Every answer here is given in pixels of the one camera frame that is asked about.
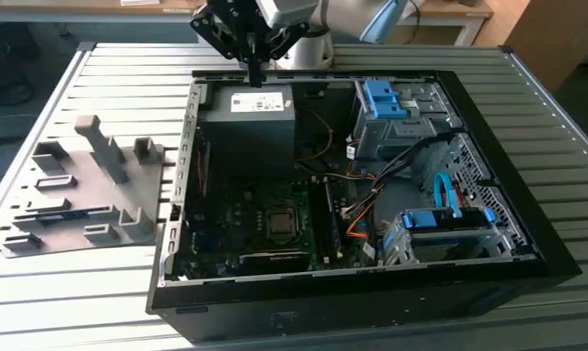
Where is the pale blue curved object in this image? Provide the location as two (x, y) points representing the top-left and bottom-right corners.
(359, 0), (402, 42)

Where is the thin brown wire loop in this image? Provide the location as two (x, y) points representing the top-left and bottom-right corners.
(295, 107), (335, 162)

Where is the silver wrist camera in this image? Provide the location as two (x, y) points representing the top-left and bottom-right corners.
(254, 0), (321, 29)

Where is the wooden desk with grey frame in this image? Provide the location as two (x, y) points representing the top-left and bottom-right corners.
(0, 0), (212, 25)

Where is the hard disk in blue carrier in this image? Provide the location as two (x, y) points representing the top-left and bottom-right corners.
(401, 208), (496, 230)

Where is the black cable bundle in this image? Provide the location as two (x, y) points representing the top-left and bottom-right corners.
(342, 133), (454, 220)

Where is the silver CPU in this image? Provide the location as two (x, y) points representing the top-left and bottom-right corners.
(270, 214), (295, 235)

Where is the black office chair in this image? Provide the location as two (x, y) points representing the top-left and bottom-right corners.
(0, 21), (36, 107)

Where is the wooden cabinet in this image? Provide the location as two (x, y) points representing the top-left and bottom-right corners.
(486, 0), (588, 94)

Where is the grey parts rack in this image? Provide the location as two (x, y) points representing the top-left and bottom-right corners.
(0, 113), (178, 259)

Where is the CPU socket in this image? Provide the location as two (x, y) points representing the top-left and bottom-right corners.
(263, 206), (303, 242)

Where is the metal drive cage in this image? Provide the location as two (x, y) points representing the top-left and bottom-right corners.
(351, 79), (466, 158)

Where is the metal disk bay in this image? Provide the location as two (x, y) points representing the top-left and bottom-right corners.
(379, 208), (514, 266)

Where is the blue SATA wire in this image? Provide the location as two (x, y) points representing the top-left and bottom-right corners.
(433, 171), (463, 219)

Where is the installed black RAM stick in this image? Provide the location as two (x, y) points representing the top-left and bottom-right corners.
(321, 176), (343, 261)

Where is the black PC case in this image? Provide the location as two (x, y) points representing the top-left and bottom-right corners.
(144, 69), (582, 344)

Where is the blue drive latch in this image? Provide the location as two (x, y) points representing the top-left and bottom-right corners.
(365, 80), (407, 118)

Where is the orange wire bundle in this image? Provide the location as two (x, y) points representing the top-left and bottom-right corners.
(345, 219), (373, 241)

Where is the black graphics card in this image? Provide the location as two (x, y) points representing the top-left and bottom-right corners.
(238, 248), (310, 275)

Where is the grey power supply unit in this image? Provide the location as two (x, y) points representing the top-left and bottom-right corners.
(198, 84), (298, 176)

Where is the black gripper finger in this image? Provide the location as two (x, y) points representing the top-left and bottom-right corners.
(255, 21), (310, 88)
(188, 5), (257, 88)

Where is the wooden desk with white frame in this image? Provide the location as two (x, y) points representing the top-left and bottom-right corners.
(395, 0), (496, 47)

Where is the green motherboard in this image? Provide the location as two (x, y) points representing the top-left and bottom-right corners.
(183, 175), (373, 273)

